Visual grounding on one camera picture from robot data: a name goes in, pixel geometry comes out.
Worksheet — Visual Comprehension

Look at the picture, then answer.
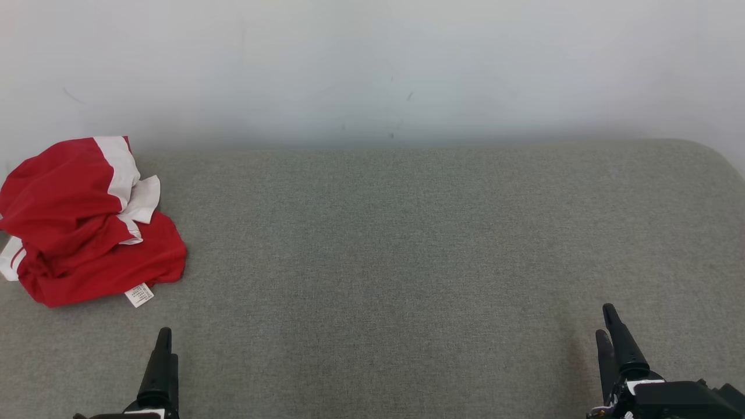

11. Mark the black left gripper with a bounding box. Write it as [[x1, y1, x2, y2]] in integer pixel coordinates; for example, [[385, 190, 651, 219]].
[[122, 327, 180, 419]]

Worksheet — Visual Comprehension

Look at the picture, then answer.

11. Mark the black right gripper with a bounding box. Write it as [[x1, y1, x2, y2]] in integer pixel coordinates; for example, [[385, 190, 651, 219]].
[[588, 303, 665, 419]]

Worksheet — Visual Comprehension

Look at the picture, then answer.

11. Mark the red shirt with white sleeves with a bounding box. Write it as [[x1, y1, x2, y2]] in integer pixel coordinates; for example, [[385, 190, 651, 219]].
[[0, 175, 188, 308]]

